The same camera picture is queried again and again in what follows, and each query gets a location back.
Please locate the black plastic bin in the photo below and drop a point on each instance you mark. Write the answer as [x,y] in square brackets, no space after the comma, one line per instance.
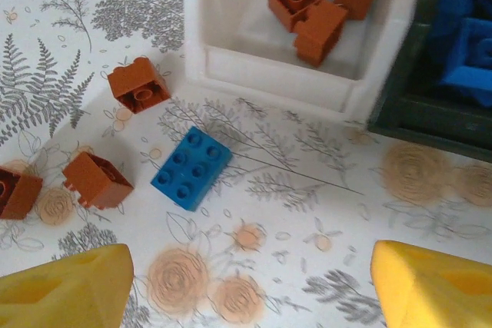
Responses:
[423,128]

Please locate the floral tablecloth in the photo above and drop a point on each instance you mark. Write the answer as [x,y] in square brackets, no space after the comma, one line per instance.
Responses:
[307,209]

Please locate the white plastic bin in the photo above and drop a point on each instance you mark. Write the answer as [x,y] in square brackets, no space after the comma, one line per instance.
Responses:
[276,70]

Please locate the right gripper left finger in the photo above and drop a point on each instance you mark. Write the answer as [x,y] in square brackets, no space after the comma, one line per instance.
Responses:
[57,293]

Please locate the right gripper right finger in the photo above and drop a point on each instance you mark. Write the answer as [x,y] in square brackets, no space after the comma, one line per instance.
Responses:
[442,297]

